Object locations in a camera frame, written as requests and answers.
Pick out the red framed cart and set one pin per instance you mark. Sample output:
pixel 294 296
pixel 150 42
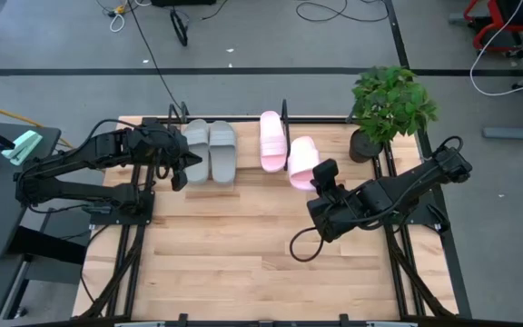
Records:
pixel 516 13

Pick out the wooden shelf black metal frame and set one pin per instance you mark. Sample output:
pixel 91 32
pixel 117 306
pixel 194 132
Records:
pixel 248 150

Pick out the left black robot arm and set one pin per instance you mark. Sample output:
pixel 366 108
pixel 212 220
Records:
pixel 62 161

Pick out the grey chair base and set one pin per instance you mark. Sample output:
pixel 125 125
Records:
pixel 516 133

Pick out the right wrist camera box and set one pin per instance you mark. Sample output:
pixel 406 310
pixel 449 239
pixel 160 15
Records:
pixel 325 170

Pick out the mint green stapler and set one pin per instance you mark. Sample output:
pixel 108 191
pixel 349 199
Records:
pixel 21 147

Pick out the pink rubber slide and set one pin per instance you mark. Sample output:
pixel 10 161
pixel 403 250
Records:
pixel 273 145
pixel 302 159

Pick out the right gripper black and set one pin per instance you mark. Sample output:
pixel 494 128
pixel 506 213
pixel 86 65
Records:
pixel 329 195

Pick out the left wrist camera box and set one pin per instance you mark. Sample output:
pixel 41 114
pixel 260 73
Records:
pixel 179 181

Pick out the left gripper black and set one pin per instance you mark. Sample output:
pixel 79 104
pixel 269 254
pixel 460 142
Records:
pixel 168 150

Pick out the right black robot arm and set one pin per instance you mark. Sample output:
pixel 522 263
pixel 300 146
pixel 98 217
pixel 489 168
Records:
pixel 402 191

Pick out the black metal rig frame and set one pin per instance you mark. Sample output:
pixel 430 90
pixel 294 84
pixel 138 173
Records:
pixel 456 272

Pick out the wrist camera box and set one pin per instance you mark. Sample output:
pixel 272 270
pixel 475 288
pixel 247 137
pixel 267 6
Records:
pixel 325 170
pixel 179 181

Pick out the black floor box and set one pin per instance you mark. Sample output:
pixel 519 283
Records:
pixel 184 2

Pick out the green potted plant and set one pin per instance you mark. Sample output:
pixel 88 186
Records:
pixel 388 100

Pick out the grey rubber slide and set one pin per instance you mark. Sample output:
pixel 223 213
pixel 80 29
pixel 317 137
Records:
pixel 196 131
pixel 223 154

